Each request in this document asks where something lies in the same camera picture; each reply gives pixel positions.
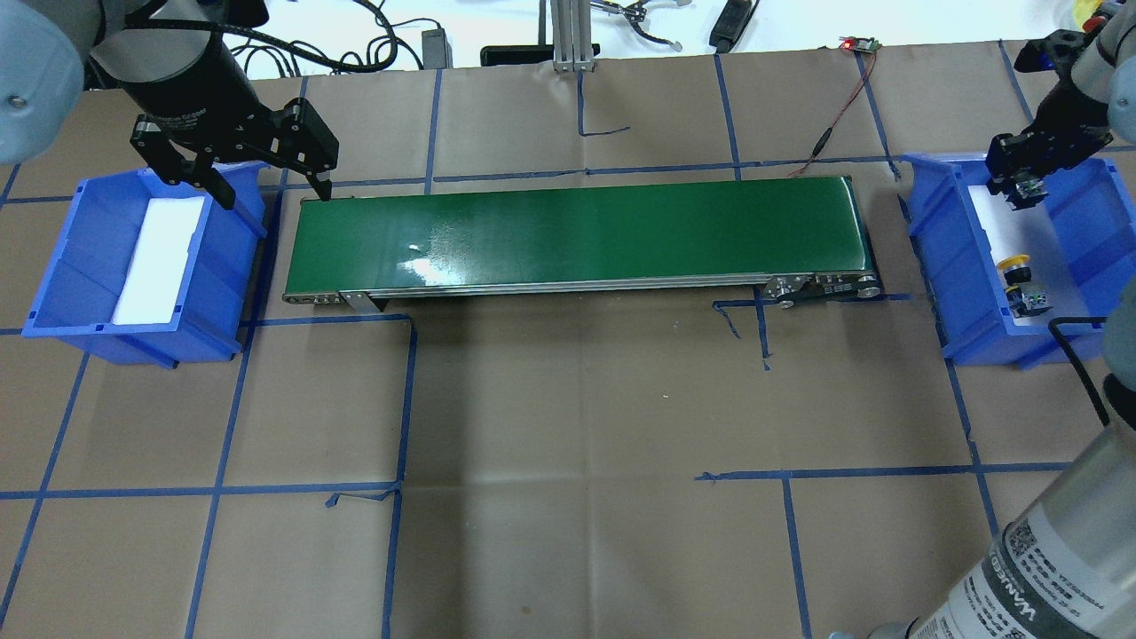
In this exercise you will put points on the black power adapter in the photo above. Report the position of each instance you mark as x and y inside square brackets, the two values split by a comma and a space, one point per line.
[436, 51]

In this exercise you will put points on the left blue bin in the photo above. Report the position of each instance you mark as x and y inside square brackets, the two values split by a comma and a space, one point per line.
[88, 267]

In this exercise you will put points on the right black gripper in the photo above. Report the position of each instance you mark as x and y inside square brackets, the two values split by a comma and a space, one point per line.
[1065, 111]

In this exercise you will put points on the aluminium frame post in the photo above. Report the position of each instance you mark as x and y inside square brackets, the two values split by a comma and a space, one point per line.
[571, 34]

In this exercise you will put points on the right white foam pad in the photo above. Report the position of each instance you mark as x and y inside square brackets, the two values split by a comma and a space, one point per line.
[1029, 232]

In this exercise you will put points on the blue bin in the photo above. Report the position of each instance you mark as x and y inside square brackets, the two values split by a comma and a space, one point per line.
[1092, 213]
[88, 267]

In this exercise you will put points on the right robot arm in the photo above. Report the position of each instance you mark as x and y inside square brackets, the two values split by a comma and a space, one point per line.
[1064, 567]

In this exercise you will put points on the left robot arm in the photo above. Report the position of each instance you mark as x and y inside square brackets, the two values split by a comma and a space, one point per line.
[49, 45]

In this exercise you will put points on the white foam pad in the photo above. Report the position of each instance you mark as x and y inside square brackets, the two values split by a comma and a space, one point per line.
[159, 261]
[1029, 232]

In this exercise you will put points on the yellow push button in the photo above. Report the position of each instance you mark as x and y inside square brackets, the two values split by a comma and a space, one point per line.
[1025, 296]

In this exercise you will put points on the red push button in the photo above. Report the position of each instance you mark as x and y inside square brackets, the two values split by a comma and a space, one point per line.
[1026, 192]

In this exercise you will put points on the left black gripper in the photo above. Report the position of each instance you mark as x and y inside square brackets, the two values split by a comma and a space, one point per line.
[182, 82]

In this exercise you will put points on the green conveyor belt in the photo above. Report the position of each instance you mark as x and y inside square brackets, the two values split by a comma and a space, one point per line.
[797, 239]

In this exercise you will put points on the right blue bin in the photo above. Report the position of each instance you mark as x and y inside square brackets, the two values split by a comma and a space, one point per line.
[1092, 213]

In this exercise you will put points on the left white foam pad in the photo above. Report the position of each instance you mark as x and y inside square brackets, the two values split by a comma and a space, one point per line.
[159, 261]

